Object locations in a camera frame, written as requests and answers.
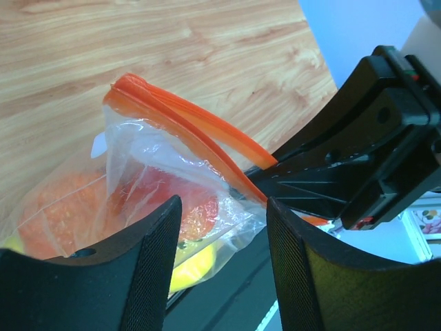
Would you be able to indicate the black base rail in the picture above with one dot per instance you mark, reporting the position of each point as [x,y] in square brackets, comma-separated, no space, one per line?
[237,298]

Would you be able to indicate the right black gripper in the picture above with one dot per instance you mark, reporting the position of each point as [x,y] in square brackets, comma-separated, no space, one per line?
[391,104]

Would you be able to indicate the fake yellow mango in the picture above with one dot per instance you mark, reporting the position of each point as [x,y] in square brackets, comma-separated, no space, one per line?
[13,243]

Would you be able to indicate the fake orange tangerine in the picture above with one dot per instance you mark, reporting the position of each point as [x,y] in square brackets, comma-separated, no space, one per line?
[66,215]

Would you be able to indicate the fake yellow lemon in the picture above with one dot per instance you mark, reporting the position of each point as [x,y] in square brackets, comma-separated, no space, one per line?
[193,261]

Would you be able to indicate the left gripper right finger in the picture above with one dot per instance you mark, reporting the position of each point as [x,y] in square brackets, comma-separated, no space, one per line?
[322,283]

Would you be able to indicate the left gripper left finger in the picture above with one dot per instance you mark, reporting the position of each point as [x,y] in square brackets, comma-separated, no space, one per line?
[119,283]

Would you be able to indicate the fake persimmon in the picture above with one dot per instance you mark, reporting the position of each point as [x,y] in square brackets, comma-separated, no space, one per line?
[152,187]

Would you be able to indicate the orange zip top bag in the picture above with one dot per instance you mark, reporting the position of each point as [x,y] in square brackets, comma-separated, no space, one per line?
[155,145]

